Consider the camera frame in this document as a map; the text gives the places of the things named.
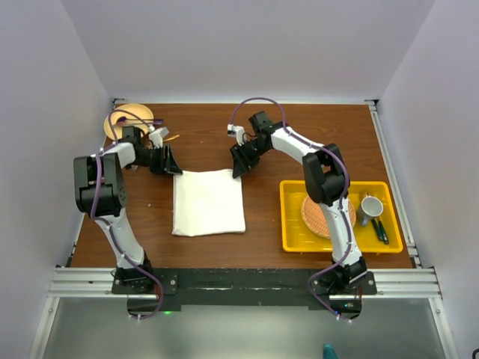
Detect purple spoon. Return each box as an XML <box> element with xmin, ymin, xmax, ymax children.
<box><xmin>115</xmin><ymin>117</ymin><xmax>163</xmax><ymax>126</ymax></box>

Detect purple cable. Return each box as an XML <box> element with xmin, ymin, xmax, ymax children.
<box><xmin>91</xmin><ymin>111</ymin><xmax>165</xmax><ymax>321</ymax></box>
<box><xmin>228</xmin><ymin>96</ymin><xmax>355</xmax><ymax>325</ymax></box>

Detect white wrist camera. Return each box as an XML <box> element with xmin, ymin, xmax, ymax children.
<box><xmin>227</xmin><ymin>123</ymin><xmax>245</xmax><ymax>145</ymax></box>
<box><xmin>148</xmin><ymin>126</ymin><xmax>169</xmax><ymax>148</ymax></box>

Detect grey ceramic mug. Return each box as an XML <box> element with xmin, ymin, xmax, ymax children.
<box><xmin>356</xmin><ymin>196</ymin><xmax>384</xmax><ymax>227</ymax></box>

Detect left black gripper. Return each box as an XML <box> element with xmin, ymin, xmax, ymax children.
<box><xmin>131</xmin><ymin>144</ymin><xmax>182</xmax><ymax>175</ymax></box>

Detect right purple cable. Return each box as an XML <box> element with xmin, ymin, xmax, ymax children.
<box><xmin>228</xmin><ymin>96</ymin><xmax>355</xmax><ymax>325</ymax></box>

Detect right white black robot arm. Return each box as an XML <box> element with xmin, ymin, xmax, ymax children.
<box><xmin>227</xmin><ymin>111</ymin><xmax>367</xmax><ymax>294</ymax></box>

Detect woven wicker basket plate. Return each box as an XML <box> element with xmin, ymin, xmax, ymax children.
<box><xmin>301</xmin><ymin>195</ymin><xmax>356</xmax><ymax>242</ymax></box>

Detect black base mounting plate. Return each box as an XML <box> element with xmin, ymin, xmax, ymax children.
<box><xmin>111</xmin><ymin>269</ymin><xmax>377</xmax><ymax>319</ymax></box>

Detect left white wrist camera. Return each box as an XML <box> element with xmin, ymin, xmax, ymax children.
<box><xmin>148</xmin><ymin>126</ymin><xmax>169</xmax><ymax>148</ymax></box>

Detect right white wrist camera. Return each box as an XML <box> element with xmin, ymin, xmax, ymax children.
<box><xmin>227</xmin><ymin>123</ymin><xmax>245</xmax><ymax>145</ymax></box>

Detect aluminium front rail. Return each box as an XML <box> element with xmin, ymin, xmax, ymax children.
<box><xmin>48</xmin><ymin>268</ymin><xmax>442</xmax><ymax>299</ymax></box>

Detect beige round plate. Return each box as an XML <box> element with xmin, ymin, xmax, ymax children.
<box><xmin>103</xmin><ymin>103</ymin><xmax>153</xmax><ymax>140</ymax></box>

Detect white cloth napkin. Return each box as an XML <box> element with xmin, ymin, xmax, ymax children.
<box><xmin>172</xmin><ymin>169</ymin><xmax>246</xmax><ymax>237</ymax></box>

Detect green handled snips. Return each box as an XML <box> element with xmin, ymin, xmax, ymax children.
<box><xmin>371</xmin><ymin>219</ymin><xmax>389</xmax><ymax>245</ymax></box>

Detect aluminium right side rail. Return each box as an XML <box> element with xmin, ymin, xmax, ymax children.
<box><xmin>364</xmin><ymin>100</ymin><xmax>422</xmax><ymax>269</ymax></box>

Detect aluminium rail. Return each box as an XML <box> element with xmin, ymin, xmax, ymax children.
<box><xmin>364</xmin><ymin>100</ymin><xmax>422</xmax><ymax>269</ymax></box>
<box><xmin>48</xmin><ymin>268</ymin><xmax>442</xmax><ymax>299</ymax></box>

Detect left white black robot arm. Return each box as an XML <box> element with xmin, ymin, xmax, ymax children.
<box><xmin>73</xmin><ymin>126</ymin><xmax>183</xmax><ymax>293</ymax></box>

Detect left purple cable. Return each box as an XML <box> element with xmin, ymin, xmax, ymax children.
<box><xmin>91</xmin><ymin>111</ymin><xmax>165</xmax><ymax>321</ymax></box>

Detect gold spoon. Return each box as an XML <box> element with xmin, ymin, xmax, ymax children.
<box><xmin>163</xmin><ymin>135</ymin><xmax>180</xmax><ymax>142</ymax></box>

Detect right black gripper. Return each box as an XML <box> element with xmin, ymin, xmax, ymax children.
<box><xmin>230</xmin><ymin>139</ymin><xmax>269</xmax><ymax>179</ymax></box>

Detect teal cloth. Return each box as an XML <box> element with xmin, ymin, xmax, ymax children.
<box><xmin>323</xmin><ymin>344</ymin><xmax>338</xmax><ymax>359</ymax></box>

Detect yellow plastic tray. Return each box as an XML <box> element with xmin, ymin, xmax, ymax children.
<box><xmin>279</xmin><ymin>180</ymin><xmax>403</xmax><ymax>254</ymax></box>

